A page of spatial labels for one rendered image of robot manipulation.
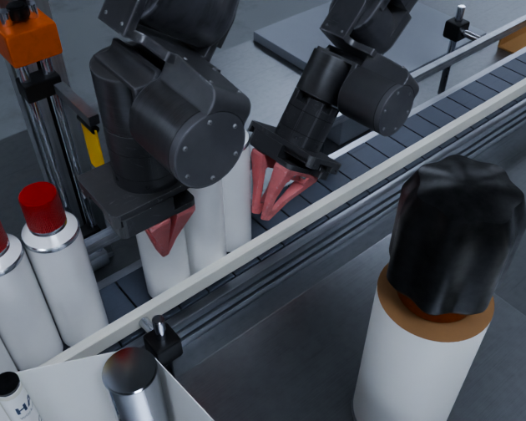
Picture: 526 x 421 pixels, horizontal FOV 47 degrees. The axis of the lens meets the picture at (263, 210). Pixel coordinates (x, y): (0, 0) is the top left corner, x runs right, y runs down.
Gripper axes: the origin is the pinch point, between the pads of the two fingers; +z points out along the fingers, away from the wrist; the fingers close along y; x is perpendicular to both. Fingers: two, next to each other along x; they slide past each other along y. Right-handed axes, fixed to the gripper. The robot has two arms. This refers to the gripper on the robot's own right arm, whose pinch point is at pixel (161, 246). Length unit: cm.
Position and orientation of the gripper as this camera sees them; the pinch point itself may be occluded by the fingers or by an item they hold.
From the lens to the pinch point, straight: 57.7
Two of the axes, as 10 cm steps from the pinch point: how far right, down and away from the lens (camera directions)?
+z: 0.0, 7.2, 6.9
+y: 7.8, -4.3, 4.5
